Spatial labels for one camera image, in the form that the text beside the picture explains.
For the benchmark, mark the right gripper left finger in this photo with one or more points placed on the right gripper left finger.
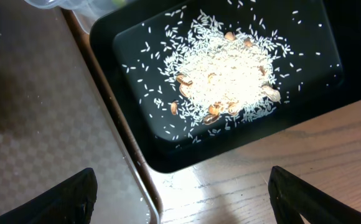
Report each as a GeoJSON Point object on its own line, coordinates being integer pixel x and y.
{"type": "Point", "coordinates": [71, 202]}

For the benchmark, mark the clear plastic waste bin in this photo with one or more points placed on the clear plastic waste bin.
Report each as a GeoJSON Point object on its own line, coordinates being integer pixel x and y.
{"type": "Point", "coordinates": [87, 12]}

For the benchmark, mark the dark brown serving tray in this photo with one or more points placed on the dark brown serving tray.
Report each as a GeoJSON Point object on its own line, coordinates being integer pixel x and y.
{"type": "Point", "coordinates": [53, 121]}

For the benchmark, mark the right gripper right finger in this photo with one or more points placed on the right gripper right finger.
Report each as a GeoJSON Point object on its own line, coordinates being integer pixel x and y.
{"type": "Point", "coordinates": [294, 200]}

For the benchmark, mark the rice food scraps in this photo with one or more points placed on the rice food scraps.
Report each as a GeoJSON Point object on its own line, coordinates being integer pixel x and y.
{"type": "Point", "coordinates": [201, 68]}

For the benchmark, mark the black waste tray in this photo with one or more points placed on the black waste tray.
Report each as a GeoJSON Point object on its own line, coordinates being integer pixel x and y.
{"type": "Point", "coordinates": [345, 21]}

